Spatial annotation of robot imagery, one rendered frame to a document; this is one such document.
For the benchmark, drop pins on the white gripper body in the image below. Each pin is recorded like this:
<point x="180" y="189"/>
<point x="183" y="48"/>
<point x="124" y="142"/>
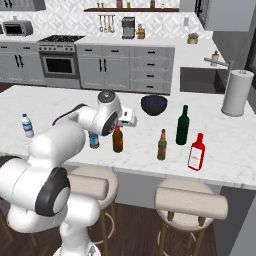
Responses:
<point x="128" y="118"/>

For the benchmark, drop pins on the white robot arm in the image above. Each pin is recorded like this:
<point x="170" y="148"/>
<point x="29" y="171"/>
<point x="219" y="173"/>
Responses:
<point x="50" y="156"/>

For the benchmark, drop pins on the brown glass bottle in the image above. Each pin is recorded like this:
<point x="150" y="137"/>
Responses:
<point x="118" y="141"/>

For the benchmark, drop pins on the dark blue bowl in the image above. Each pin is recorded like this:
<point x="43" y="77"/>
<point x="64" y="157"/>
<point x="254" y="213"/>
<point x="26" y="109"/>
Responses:
<point x="153" y="106"/>

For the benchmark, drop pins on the blue label plastic bottle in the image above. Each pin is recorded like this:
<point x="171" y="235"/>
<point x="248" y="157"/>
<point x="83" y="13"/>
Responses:
<point x="94" y="141"/>

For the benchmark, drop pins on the olive glass bottle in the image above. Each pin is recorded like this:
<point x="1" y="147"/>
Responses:
<point x="162" y="147"/>

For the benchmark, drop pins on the grey cupboards with drawers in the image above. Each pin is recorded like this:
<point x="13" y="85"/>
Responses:
<point x="133" y="68"/>

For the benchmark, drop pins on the dark green glass bottle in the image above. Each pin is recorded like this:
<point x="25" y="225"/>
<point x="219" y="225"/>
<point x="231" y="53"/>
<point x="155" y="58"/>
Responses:
<point x="182" y="128"/>

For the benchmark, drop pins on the beige padded bar stool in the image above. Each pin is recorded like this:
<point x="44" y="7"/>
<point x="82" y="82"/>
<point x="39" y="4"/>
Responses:
<point x="190" y="201"/>
<point x="100" y="186"/>

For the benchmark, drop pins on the red bottle white label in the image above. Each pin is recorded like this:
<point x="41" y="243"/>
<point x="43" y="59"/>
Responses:
<point x="196" y="155"/>

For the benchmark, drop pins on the dark sink basin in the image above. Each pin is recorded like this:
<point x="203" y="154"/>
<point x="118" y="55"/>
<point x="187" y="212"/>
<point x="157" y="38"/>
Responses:
<point x="200" y="80"/>

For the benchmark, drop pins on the wooden knife block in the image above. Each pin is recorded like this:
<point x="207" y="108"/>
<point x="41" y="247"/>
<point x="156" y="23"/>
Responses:
<point x="141" y="33"/>

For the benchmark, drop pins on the steel oven with hob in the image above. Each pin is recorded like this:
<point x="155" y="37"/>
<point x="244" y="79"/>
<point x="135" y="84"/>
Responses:
<point x="60" y="63"/>

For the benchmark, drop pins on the black coffee machine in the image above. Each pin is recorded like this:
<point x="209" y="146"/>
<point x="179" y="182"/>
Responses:
<point x="128" y="28"/>

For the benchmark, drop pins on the hanging kitchen tool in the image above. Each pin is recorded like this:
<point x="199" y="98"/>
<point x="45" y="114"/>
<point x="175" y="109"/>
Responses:
<point x="101" y="26"/>
<point x="106" y="25"/>
<point x="112" y="26"/>

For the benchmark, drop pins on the clear plastic water bottle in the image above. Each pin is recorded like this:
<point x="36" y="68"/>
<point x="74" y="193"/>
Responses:
<point x="28" y="127"/>

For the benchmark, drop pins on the small potted plant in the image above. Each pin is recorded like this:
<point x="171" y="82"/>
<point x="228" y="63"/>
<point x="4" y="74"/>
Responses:
<point x="192" y="39"/>

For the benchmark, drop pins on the soap dispenser bottle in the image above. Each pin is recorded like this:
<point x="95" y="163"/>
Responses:
<point x="215" y="57"/>

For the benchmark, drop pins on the grey tap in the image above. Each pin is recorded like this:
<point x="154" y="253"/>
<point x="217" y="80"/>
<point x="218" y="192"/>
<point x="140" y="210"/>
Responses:
<point x="220" y="62"/>

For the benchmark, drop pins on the white paper towel roll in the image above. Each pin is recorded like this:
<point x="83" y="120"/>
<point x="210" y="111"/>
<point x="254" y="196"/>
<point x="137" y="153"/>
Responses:
<point x="236" y="95"/>

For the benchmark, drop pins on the yellow shelf jar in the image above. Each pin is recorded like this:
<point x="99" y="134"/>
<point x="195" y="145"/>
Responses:
<point x="128" y="4"/>

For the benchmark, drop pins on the dark brown shelf jar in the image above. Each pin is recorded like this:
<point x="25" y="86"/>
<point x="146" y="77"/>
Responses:
<point x="152" y="4"/>

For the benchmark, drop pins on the small brown shelf bottle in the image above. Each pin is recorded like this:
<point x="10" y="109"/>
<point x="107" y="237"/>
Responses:
<point x="98" y="5"/>

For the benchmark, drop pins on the small pale shelf jar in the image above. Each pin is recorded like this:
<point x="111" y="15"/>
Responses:
<point x="162" y="5"/>

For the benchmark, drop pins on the grey two-door base cupboards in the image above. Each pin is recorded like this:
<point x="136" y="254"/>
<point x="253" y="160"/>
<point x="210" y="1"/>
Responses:
<point x="20" y="63"/>

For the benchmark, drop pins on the grey toaster oven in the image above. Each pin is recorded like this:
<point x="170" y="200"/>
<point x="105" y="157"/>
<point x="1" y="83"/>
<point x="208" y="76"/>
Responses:
<point x="17" y="28"/>

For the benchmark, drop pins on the dark tool rail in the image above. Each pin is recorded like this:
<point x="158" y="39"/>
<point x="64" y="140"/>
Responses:
<point x="106" y="15"/>

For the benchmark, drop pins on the brown wall shelf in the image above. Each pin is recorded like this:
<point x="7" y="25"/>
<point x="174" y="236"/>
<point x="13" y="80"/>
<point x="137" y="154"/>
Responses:
<point x="133" y="10"/>

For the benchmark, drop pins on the white wall socket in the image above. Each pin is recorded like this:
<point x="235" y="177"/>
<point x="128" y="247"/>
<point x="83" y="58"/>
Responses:
<point x="187" y="21"/>

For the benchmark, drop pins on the grey large wall cupboard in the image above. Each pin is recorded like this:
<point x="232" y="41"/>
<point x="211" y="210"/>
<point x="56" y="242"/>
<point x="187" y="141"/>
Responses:
<point x="230" y="13"/>

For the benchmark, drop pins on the grey narrow wall cupboard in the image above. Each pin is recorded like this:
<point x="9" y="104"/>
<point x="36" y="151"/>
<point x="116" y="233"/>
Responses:
<point x="23" y="4"/>

